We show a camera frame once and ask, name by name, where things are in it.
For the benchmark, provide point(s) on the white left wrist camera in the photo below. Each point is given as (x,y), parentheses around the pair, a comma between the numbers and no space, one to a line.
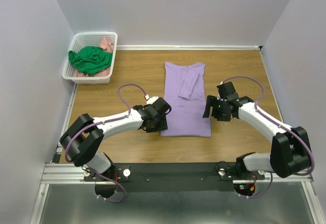
(150,100)

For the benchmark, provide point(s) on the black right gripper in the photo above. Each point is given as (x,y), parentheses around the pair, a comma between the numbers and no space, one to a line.
(212,101)

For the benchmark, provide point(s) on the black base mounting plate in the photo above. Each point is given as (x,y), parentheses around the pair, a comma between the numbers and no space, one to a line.
(172,177)

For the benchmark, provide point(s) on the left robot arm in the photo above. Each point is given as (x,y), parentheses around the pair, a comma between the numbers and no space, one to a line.
(82,139)

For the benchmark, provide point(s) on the white perforated plastic basket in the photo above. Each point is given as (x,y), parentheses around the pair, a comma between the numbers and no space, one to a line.
(81,40)

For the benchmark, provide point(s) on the aluminium extrusion rail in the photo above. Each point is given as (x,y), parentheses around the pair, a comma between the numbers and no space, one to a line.
(56,173)

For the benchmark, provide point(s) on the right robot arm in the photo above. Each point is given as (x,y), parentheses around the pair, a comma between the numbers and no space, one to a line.
(290,152)

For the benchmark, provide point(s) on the purple t shirt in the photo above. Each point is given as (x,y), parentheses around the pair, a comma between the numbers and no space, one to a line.
(184,92)

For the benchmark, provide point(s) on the pink t shirt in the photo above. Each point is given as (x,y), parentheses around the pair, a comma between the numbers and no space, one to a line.
(107,44)

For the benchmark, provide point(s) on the green t shirt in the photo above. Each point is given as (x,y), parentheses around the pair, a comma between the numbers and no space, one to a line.
(89,59)

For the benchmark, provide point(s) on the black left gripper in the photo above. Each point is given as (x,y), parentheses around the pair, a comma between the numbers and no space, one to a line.
(162,126)

